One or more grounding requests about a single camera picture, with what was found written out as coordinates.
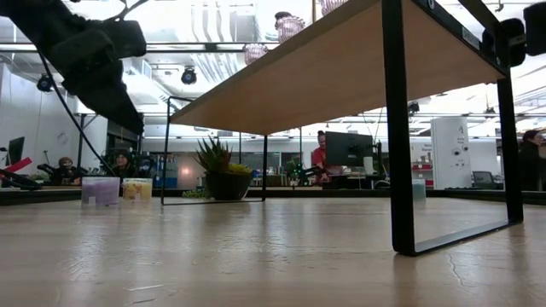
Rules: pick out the black ceiling spotlight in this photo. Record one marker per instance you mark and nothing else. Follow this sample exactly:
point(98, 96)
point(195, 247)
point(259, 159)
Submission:
point(188, 77)
point(44, 83)

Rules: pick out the small green plant sprig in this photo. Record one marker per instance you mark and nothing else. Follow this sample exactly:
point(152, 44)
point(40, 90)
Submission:
point(196, 194)

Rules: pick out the black rig post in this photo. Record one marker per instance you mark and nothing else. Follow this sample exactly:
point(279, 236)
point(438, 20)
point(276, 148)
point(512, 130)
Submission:
point(81, 145)

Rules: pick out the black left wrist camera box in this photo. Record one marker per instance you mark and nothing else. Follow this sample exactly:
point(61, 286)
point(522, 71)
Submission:
point(126, 38)

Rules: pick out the small black computer monitor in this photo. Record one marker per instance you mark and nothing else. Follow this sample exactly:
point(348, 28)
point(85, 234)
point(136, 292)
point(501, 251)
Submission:
point(16, 151)

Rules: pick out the black angled bar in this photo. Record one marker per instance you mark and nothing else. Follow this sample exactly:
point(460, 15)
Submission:
point(19, 181)

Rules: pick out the blue candle glass jar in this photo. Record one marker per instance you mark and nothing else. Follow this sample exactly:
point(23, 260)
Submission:
point(419, 190)

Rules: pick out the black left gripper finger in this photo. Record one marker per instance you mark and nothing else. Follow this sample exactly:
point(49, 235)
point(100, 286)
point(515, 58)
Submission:
point(111, 98)

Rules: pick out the blue storage bin rack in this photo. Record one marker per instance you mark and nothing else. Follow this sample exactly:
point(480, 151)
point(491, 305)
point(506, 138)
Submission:
point(170, 179)

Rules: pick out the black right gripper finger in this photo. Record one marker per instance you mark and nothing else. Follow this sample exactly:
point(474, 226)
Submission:
point(509, 42)

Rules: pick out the dark shelving unit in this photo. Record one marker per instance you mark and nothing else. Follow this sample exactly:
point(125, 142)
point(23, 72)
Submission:
point(121, 145)

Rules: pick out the potted succulent plant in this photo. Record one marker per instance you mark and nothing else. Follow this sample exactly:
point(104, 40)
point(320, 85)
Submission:
point(224, 183)

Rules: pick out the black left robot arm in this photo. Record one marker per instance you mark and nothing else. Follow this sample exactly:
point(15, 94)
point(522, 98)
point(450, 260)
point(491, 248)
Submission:
point(34, 13)

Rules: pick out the grey office chair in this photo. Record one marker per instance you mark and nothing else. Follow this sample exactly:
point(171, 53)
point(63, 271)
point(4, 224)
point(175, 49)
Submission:
point(483, 180)

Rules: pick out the wooden shelf riser black frame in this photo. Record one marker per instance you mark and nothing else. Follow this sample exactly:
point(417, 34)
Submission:
point(332, 77)

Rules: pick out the red bar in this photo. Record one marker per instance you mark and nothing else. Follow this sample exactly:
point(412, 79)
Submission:
point(19, 165)

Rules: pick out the white round pillar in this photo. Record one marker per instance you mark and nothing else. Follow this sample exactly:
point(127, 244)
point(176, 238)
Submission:
point(452, 153)

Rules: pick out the round wall clock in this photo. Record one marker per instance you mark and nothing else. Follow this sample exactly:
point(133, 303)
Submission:
point(62, 139)

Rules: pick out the pink ribbed glass candle holder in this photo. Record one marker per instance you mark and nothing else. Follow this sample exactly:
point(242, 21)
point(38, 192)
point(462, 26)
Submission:
point(255, 53)
point(291, 29)
point(332, 6)

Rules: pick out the yellow candle glass jar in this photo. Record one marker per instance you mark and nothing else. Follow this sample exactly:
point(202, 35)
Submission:
point(137, 191)

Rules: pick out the person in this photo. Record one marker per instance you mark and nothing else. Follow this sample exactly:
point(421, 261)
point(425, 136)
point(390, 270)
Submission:
point(317, 158)
point(531, 162)
point(123, 162)

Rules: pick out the clear plastic container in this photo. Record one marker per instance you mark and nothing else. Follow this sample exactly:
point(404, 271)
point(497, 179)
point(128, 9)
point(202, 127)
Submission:
point(100, 192)

